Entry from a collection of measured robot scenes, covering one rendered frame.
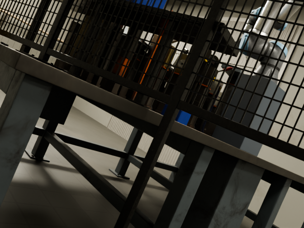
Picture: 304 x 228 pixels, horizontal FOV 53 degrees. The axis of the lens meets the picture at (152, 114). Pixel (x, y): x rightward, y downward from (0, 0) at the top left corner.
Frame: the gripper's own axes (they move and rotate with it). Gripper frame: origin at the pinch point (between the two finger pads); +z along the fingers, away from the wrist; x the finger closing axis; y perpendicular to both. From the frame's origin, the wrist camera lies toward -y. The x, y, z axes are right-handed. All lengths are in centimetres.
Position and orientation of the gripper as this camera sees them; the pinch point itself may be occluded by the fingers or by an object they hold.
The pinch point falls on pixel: (235, 59)
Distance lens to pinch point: 215.6
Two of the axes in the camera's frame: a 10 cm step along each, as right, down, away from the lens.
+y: 2.4, 1.0, 9.7
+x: -8.8, -3.9, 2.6
